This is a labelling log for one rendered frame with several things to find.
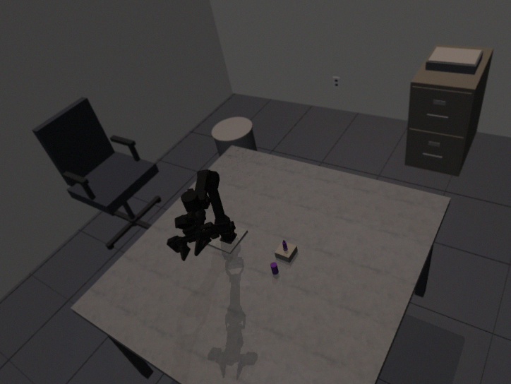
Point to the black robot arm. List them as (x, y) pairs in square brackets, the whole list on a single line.
[(196, 201)]

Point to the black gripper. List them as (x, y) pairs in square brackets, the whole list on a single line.
[(200, 235)]

